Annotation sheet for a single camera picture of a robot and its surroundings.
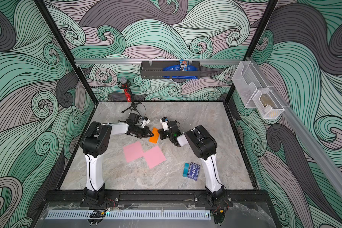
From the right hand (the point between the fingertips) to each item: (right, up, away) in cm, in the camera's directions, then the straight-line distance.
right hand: (160, 130), depth 103 cm
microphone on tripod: (-26, +34, -4) cm, 43 cm away
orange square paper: (-4, -6, -5) cm, 8 cm away
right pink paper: (-3, -16, -13) cm, 21 cm away
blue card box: (+21, -21, -21) cm, 37 cm away
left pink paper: (-17, -13, -9) cm, 24 cm away
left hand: (-5, -2, -4) cm, 7 cm away
